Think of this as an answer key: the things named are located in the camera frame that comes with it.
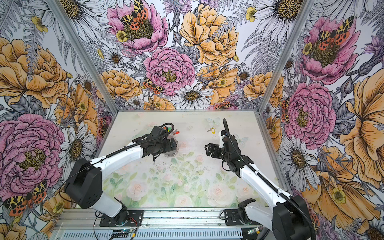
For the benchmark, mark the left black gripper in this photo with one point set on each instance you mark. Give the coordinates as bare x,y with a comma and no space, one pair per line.
168,148

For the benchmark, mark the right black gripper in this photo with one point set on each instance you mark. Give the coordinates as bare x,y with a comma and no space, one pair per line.
208,151

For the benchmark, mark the coloured tagged keys bunch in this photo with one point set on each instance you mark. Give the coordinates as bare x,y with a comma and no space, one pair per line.
171,130

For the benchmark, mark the silver metal keyring plate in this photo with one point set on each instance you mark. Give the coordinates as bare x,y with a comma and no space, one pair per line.
171,148

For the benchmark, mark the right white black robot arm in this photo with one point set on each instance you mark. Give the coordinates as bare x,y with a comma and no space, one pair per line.
286,216

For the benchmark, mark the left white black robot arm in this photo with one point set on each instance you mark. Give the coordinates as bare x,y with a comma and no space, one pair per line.
85,183

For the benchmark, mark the yellow tagged key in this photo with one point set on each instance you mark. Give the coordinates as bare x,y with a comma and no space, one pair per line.
212,130

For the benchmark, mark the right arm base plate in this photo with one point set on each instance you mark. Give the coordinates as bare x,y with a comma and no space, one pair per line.
234,217

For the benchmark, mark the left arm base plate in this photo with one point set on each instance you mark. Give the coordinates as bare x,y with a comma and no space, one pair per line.
127,218

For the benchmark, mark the aluminium front rail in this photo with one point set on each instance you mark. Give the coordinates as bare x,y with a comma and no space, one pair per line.
152,218

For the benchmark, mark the white perforated cable duct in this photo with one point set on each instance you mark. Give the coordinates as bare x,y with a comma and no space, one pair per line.
152,234

